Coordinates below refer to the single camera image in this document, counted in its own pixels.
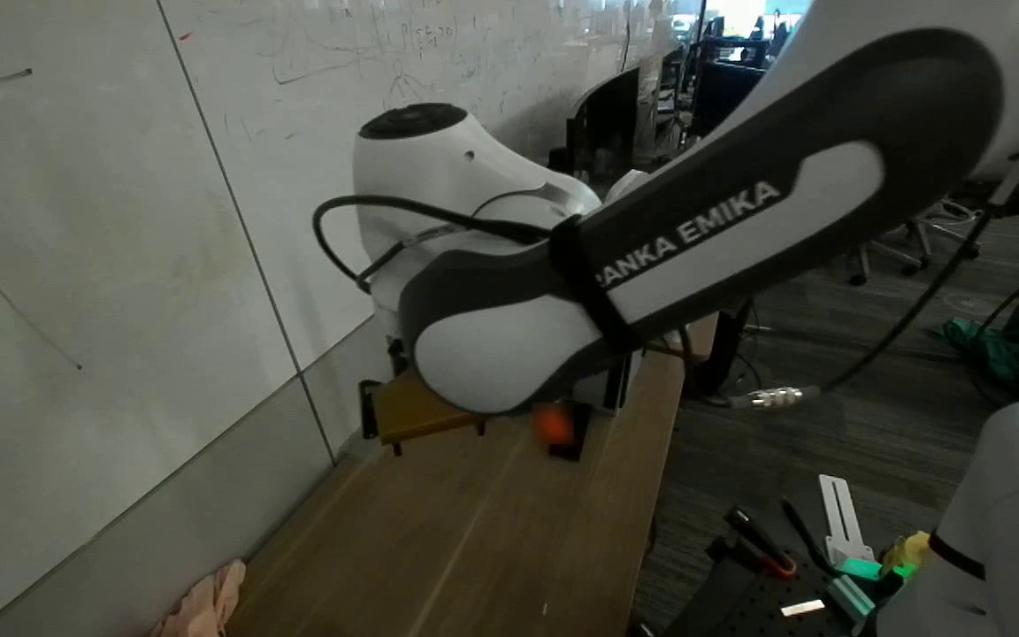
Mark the white robot base link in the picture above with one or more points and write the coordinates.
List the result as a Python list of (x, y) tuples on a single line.
[(1008, 530)]

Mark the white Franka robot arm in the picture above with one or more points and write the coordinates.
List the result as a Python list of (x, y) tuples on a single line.
[(511, 340)]

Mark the orange and black hand tool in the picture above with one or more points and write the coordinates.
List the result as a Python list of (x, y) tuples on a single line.
[(557, 425)]

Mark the black computer monitor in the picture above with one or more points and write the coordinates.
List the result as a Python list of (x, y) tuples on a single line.
[(604, 123)]

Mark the office chair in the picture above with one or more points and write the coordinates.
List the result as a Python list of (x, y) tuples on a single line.
[(911, 235)]

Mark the small silver cylinder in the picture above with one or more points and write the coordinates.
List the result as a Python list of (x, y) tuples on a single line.
[(800, 607)]

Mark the small yellow object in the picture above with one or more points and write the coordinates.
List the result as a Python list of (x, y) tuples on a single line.
[(908, 549)]

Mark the green bag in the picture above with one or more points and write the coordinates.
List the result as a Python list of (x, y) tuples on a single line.
[(1008, 331)]

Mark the tan wrist camera block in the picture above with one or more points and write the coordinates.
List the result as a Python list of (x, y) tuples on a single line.
[(416, 411)]

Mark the white plastic bracket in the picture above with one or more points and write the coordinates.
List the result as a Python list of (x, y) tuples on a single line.
[(849, 519)]

